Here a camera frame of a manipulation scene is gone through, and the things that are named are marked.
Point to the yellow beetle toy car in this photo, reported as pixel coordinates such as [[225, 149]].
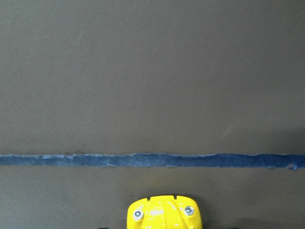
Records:
[[164, 212]]

